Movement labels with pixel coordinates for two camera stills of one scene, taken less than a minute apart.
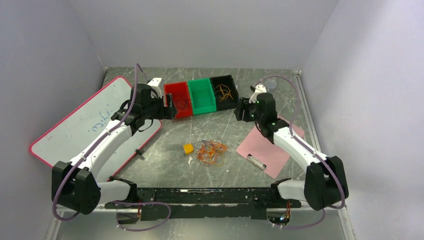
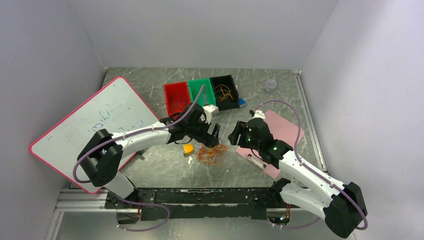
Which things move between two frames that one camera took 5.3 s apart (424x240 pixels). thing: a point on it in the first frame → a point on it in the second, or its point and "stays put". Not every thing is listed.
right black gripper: (244, 104) → (240, 128)
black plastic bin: (226, 92) stays put
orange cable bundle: (211, 151) stays put
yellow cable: (223, 93) stays put
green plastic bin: (203, 96) stays put
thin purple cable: (180, 102) → (189, 108)
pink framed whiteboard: (69, 137) stays put
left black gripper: (165, 112) → (208, 139)
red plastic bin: (181, 98) stays put
